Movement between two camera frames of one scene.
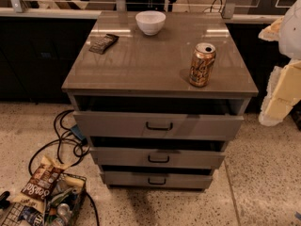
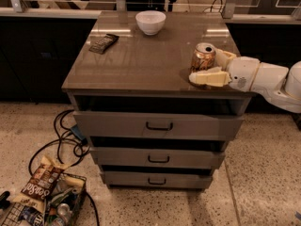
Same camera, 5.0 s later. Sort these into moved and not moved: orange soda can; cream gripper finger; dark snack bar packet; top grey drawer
Moved: cream gripper finger
Not moved: orange soda can; dark snack bar packet; top grey drawer
